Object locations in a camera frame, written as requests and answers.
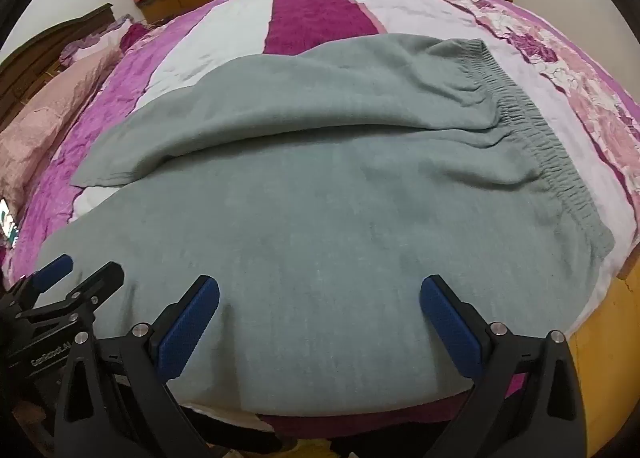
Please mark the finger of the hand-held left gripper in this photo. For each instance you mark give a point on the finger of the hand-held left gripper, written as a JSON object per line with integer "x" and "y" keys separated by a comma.
{"x": 102, "y": 280}
{"x": 55, "y": 269}

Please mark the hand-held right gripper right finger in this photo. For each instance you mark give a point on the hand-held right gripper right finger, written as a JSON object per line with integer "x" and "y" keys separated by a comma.
{"x": 450, "y": 330}

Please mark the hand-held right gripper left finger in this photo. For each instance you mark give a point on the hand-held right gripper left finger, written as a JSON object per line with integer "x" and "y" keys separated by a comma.
{"x": 187, "y": 333}

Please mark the grey sweater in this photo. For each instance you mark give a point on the grey sweater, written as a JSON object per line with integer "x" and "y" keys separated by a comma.
{"x": 310, "y": 238}

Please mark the small colourful object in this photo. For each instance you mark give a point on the small colourful object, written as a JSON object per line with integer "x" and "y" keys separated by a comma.
{"x": 9, "y": 223}

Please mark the pink pillow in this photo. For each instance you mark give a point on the pink pillow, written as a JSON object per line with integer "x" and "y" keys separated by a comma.
{"x": 40, "y": 123}

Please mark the dark wooden headboard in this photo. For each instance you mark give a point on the dark wooden headboard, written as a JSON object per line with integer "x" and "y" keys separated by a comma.
{"x": 30, "y": 58}

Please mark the purple crumpled cloth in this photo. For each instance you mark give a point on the purple crumpled cloth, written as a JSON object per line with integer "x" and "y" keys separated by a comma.
{"x": 95, "y": 41}

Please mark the purple and white striped blanket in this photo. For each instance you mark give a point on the purple and white striped blanket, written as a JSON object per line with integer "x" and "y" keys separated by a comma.
{"x": 310, "y": 18}

